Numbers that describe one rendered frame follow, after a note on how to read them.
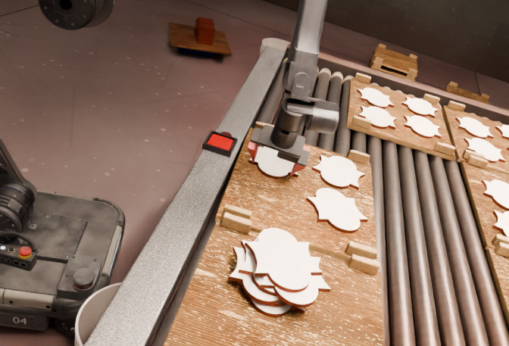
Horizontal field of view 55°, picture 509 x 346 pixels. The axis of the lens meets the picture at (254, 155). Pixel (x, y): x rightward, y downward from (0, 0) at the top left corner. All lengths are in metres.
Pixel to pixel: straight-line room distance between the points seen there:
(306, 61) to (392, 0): 5.08
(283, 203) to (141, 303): 0.41
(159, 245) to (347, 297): 0.37
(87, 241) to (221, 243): 1.02
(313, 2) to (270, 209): 0.45
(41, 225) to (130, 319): 1.15
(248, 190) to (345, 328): 0.38
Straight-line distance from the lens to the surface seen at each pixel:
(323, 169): 1.25
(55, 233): 1.92
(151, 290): 0.88
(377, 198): 1.28
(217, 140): 1.27
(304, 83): 1.02
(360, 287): 0.99
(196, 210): 1.05
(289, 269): 0.87
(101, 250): 1.88
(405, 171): 1.46
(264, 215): 1.05
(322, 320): 0.90
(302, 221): 1.07
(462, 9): 6.11
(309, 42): 1.04
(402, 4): 6.09
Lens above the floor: 1.59
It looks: 32 degrees down
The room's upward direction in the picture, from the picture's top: 16 degrees clockwise
